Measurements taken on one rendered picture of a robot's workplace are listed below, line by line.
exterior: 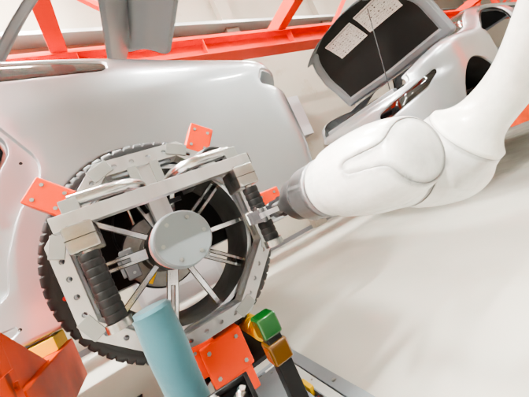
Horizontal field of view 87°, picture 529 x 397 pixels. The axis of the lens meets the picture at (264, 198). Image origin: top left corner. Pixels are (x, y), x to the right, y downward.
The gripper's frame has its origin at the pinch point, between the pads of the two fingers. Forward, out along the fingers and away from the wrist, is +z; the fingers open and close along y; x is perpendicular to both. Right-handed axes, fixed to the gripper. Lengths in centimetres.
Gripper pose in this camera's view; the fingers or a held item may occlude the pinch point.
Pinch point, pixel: (260, 213)
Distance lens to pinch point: 64.5
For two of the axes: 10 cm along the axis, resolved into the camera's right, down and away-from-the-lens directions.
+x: -4.1, -9.1, 0.3
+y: 8.2, -3.6, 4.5
